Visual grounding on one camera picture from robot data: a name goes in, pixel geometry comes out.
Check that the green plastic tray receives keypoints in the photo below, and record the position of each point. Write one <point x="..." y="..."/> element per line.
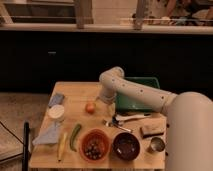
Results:
<point x="126" y="104"/>

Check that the light blue cloth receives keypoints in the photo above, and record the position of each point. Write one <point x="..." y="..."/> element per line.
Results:
<point x="49" y="135"/>

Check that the metal cup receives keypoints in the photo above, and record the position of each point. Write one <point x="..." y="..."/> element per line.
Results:
<point x="156" y="145"/>

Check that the metal spoon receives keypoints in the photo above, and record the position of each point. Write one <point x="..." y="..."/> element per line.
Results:
<point x="110" y="124"/>

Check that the purple bowl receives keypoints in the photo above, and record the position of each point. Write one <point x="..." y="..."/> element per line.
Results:
<point x="126" y="146"/>

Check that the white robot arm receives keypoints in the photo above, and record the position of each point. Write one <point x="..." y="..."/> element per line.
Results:
<point x="189" y="141"/>

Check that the white round container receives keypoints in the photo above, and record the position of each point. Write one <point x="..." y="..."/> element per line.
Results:
<point x="56" y="113"/>

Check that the orange bowl with grapes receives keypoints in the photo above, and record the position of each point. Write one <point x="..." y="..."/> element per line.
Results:
<point x="94" y="146"/>

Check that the black pole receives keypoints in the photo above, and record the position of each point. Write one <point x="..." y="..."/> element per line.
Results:
<point x="25" y="147"/>

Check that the orange apple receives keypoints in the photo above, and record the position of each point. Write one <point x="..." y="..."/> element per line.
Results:
<point x="90" y="107"/>

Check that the yellow banana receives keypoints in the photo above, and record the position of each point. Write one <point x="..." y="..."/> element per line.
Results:
<point x="61" y="146"/>

